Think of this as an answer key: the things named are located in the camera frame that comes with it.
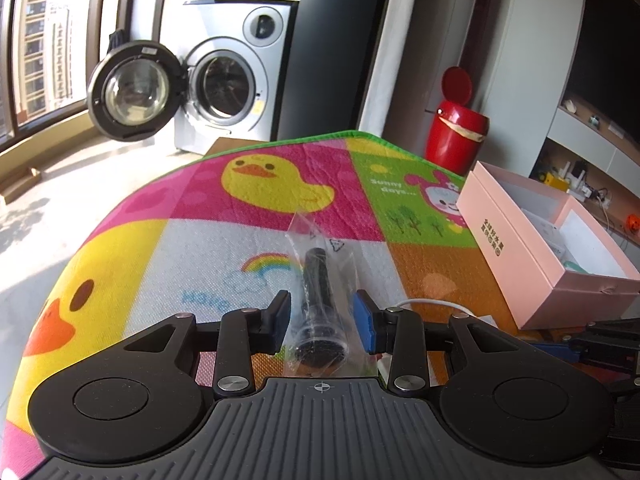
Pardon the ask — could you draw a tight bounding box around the white power strip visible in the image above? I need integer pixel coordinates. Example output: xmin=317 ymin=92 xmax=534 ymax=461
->
xmin=575 ymin=187 xmax=612 ymax=206

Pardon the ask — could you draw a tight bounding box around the silver washing machine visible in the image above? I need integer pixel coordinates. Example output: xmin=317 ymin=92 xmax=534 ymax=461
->
xmin=172 ymin=0 xmax=294 ymax=159

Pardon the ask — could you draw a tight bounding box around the thin hanging cable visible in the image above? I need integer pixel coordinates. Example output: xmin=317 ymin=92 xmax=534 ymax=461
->
xmin=597 ymin=195 xmax=632 ymax=247

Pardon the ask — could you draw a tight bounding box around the black flashlight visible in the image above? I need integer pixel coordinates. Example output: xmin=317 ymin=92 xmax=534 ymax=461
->
xmin=282 ymin=210 xmax=373 ymax=377

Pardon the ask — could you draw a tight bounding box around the white television cabinet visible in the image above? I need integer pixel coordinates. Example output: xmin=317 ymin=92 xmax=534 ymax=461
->
xmin=530 ymin=104 xmax=640 ymax=249

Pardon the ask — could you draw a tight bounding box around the white router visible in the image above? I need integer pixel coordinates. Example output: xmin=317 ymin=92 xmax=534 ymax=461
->
xmin=565 ymin=160 xmax=591 ymax=194

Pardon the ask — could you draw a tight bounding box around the red trash can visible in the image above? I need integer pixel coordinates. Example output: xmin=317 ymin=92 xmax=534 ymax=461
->
xmin=425 ymin=66 xmax=490 ymax=175

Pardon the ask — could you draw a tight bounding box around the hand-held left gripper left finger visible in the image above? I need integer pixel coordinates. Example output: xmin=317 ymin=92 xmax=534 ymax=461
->
xmin=120 ymin=289 xmax=293 ymax=399

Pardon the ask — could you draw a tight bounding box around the black television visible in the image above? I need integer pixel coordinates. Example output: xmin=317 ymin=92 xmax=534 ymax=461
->
xmin=562 ymin=0 xmax=640 ymax=134

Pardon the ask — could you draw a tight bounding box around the yellow toy truck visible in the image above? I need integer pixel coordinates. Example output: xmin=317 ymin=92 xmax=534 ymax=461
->
xmin=542 ymin=170 xmax=571 ymax=192

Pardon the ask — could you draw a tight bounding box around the pink cardboard box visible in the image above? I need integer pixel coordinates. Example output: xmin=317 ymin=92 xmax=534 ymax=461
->
xmin=456 ymin=161 xmax=640 ymax=331

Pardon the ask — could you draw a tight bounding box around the dark door panel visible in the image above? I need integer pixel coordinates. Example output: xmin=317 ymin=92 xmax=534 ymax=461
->
xmin=277 ymin=0 xmax=397 ymax=142

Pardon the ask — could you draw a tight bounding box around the white cable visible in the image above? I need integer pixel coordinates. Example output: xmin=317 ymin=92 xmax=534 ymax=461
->
xmin=377 ymin=298 xmax=497 ymax=379

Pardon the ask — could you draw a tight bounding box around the window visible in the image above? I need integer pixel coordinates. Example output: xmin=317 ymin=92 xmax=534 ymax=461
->
xmin=0 ymin=0 xmax=109 ymax=137

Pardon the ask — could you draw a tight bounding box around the small white carton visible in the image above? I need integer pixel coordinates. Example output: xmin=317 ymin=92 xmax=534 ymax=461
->
xmin=520 ymin=207 xmax=572 ymax=262

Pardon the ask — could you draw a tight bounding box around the colourful printed play mat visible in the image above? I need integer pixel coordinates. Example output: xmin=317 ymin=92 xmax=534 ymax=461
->
xmin=7 ymin=131 xmax=551 ymax=463

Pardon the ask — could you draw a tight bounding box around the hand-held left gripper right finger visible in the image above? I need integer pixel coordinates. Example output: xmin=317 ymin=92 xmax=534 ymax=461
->
xmin=352 ymin=288 xmax=526 ymax=399

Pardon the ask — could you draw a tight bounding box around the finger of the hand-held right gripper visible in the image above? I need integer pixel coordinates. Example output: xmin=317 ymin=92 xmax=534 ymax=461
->
xmin=525 ymin=318 xmax=640 ymax=377

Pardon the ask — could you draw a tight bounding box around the round washing machine door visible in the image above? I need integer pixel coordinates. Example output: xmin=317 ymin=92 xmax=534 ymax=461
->
xmin=86 ymin=39 xmax=189 ymax=142

